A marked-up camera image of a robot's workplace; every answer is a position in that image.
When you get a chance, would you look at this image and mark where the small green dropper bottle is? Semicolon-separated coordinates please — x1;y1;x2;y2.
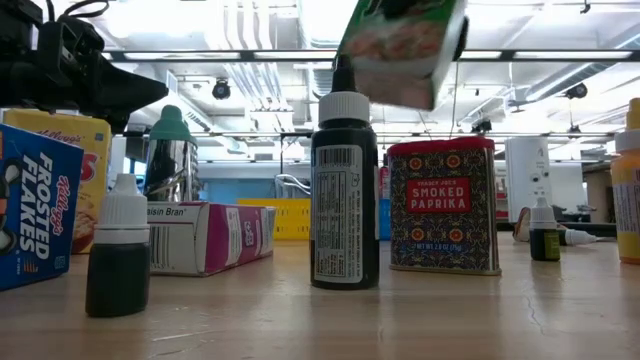
529;196;562;262

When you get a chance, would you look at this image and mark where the small white bottle right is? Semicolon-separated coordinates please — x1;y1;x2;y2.
558;227;600;247

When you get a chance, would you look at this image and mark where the tall yellow food colouring bottle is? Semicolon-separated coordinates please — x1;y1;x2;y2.
610;97;640;265

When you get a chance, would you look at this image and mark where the purple Raisin Bran cereal box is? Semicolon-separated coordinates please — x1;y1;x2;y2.
146;200;277;278

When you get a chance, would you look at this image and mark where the blue plastic basket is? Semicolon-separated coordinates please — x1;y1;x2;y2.
378;198;392;241

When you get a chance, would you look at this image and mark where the white pillar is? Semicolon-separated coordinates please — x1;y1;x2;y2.
504;137;551;224

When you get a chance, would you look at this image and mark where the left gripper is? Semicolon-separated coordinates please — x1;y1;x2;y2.
0;17;170;134

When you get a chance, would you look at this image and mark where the small black dropper bottle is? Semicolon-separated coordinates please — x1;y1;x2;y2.
84;173;151;319

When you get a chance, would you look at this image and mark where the yellow plastic basket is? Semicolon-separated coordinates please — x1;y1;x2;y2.
236;198;312;241

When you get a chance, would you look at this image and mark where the tall black food colouring bottle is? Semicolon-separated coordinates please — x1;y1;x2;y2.
309;53;380;291

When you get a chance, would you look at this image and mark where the blue Frosted Flakes cereal box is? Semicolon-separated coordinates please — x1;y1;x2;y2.
0;123;85;292

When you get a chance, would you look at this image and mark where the green cereal box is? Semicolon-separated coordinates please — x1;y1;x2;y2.
337;0;469;112

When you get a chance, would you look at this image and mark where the metal grater green handle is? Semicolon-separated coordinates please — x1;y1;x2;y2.
143;104;202;203

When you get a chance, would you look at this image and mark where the yellow Corn Pops cereal box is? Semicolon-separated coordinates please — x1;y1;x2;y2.
2;108;112;255

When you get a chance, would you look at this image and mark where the red cube block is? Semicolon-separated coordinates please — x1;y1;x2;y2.
387;136;503;277

